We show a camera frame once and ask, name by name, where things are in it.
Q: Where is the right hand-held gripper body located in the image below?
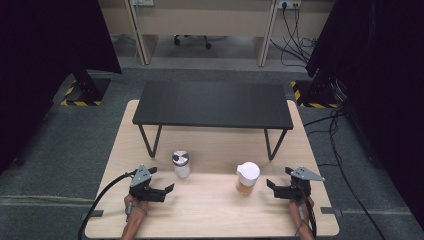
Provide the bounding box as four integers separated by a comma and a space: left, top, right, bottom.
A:
276, 165, 326, 202

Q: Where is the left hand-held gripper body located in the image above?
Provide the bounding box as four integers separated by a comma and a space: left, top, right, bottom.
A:
128, 163, 167, 203

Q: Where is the white-lidded jar of amber liquid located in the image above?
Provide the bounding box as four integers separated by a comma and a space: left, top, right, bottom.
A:
235, 161, 261, 197

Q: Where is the glass shaker with metal lid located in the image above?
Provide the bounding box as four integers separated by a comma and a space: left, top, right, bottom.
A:
171, 150, 192, 179

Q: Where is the black shelf with metal legs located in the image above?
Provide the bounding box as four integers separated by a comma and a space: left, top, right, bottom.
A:
131, 79, 295, 162

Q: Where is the person's right hand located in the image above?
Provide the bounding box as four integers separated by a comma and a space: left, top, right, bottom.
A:
288, 196, 315, 220

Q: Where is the person's left hand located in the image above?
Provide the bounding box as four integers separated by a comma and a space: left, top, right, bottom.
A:
123, 193, 149, 218

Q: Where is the grey tape piece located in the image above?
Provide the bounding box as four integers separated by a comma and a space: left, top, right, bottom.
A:
79, 209, 105, 221
320, 206, 343, 218

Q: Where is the black stand with hazard tape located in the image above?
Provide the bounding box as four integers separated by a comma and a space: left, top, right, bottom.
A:
290, 78, 340, 110
59, 68, 112, 107

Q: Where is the black curtain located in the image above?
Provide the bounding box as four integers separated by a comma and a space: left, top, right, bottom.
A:
305, 0, 424, 231
0, 0, 123, 175

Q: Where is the office chair base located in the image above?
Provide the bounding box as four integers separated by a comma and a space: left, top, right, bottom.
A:
172, 34, 213, 51

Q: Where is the beige office desk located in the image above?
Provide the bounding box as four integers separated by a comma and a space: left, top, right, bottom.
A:
98, 0, 336, 68

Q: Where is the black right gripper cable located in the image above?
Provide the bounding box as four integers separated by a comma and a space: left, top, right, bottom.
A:
300, 191, 318, 240

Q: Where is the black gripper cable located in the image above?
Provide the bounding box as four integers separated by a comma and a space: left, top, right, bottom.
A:
77, 170, 138, 240
300, 191, 318, 240

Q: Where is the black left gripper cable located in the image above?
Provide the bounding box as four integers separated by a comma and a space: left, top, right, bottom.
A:
77, 170, 138, 240

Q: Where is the black floor cable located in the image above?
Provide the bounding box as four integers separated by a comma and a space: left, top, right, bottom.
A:
302, 108, 388, 240

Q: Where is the black socket cable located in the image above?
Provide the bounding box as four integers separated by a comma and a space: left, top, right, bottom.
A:
269, 1, 318, 68

